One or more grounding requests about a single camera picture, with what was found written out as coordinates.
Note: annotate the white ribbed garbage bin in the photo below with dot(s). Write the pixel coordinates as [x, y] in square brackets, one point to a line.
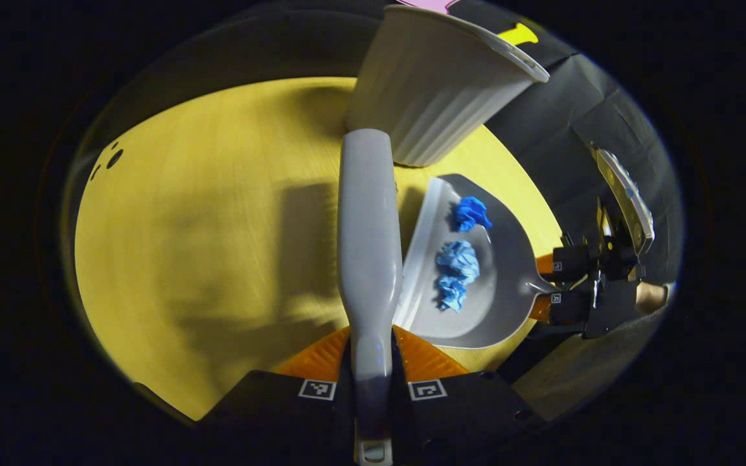
[431, 84]

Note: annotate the grey dustpan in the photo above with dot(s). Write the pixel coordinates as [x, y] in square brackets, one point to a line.
[509, 285]

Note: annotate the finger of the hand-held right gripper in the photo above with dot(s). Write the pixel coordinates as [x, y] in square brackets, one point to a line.
[570, 307]
[574, 262]

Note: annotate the small grey broom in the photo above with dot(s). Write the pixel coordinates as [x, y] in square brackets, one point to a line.
[368, 259]

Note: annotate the large light blue paper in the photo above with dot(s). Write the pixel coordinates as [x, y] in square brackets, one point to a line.
[458, 262]

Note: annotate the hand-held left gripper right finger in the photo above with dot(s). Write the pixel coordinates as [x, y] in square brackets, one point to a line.
[463, 421]

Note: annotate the dark blue paper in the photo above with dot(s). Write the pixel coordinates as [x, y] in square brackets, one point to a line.
[473, 213]

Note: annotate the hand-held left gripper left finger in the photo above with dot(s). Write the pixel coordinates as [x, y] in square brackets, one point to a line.
[282, 414]

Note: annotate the small light blue paper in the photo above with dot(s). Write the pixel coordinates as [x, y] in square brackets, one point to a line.
[452, 295]

